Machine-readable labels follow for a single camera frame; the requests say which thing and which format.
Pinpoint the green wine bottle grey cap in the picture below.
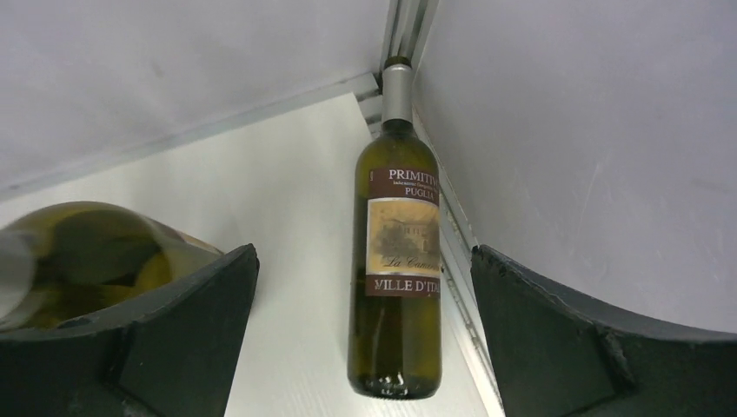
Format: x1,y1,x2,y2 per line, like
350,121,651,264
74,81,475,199
1,201,224,332

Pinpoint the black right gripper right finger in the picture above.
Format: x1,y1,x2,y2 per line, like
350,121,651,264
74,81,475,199
471,245,736,416

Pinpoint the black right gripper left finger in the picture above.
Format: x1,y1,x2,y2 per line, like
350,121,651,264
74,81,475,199
1,244,260,416

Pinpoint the grey aluminium wall rail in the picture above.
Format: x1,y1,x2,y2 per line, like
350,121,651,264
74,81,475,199
379,0,440,70

